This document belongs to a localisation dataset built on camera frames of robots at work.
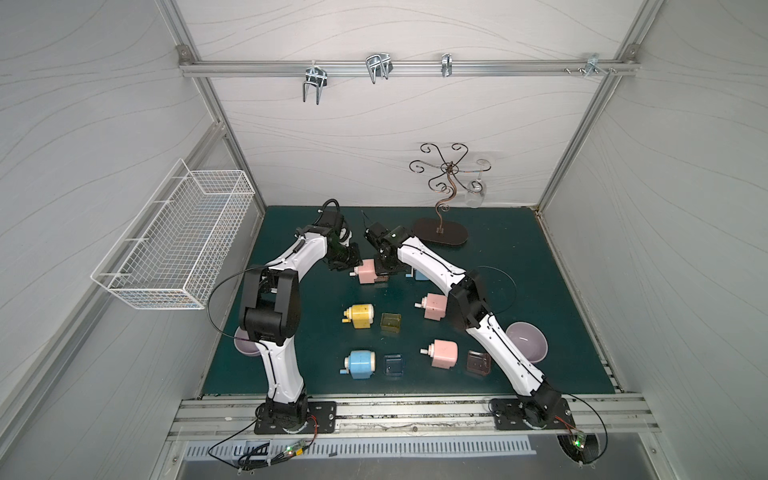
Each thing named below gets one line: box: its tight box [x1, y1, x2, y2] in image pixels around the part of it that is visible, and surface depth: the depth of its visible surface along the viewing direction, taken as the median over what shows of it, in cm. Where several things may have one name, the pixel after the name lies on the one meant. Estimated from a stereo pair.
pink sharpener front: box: [420, 339, 459, 369], surface depth 80 cm
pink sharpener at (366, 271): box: [349, 258, 378, 284], surface depth 96 cm
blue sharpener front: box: [339, 350, 377, 380], surface depth 77 cm
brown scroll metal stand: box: [409, 142, 488, 246], surface depth 98 cm
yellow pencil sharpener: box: [341, 304, 375, 329], surface depth 86 cm
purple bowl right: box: [505, 321, 549, 364], surface depth 84 cm
